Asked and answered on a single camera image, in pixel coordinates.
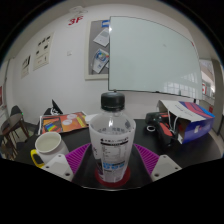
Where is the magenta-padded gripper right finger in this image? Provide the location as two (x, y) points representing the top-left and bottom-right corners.
(133, 143), (183, 183)

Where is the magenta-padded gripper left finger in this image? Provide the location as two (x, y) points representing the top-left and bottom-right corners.
(41, 143), (92, 183)

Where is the clear black-capped drink bottle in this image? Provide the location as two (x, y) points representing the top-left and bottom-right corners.
(88, 91), (137, 184)

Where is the black and red tool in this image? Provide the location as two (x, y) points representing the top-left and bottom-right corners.
(145, 111), (183, 148)

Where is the flat round red coaster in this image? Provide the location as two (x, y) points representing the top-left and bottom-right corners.
(94, 165), (132, 188)

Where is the colourful orange book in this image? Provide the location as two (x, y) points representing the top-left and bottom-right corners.
(37, 111), (89, 135)

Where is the blue and white paper box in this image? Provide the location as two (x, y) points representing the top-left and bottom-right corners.
(157, 99), (216, 145)

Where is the small black flag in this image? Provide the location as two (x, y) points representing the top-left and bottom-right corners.
(51, 99), (64, 116)

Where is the dark grey chair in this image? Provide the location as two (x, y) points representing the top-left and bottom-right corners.
(9, 105), (23, 118)

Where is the grey notice board with papers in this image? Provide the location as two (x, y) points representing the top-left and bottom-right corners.
(84, 19), (111, 81)

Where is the white ceiling fixture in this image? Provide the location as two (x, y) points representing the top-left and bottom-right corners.
(69, 5), (88, 15)

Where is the white mug with yellow handle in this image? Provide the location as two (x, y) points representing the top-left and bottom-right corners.
(30, 131), (70, 169)

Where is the small white wall poster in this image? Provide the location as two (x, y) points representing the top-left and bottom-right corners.
(20, 54), (32, 79)

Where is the large wall whiteboard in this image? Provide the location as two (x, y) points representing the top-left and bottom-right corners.
(108, 15), (203, 100)

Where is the large white wall poster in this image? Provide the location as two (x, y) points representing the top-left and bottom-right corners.
(32, 32), (55, 71)

